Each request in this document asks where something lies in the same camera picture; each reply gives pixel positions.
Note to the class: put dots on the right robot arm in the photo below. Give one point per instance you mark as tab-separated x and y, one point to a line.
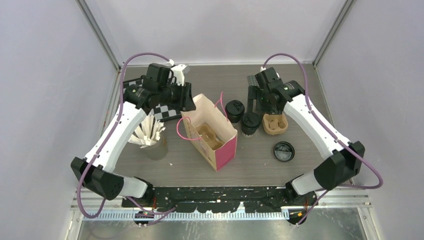
268	94

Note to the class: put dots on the black plastic cup lid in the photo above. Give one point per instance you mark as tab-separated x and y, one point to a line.
235	108

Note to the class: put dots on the black white chessboard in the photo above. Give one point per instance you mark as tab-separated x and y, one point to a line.
162	113

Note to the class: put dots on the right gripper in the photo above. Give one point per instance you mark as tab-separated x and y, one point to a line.
254	93

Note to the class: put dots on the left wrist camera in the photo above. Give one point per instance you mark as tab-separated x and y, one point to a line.
178	71

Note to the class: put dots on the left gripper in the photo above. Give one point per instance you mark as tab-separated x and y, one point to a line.
185	102

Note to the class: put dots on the paper cakes gift bag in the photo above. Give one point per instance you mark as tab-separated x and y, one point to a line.
212	113

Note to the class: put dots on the grey lego baseplate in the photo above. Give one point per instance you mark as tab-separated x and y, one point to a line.
252	85

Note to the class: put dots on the black paper coffee cup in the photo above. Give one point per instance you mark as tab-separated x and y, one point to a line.
234	120

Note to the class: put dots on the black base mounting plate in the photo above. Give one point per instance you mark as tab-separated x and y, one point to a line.
254	199

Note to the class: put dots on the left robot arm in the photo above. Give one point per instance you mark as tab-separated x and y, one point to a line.
161	85

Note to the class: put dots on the brown cardboard cup carrier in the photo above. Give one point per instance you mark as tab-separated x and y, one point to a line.
275	124

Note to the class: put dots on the silver tin can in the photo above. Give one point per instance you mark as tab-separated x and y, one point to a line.
157	151

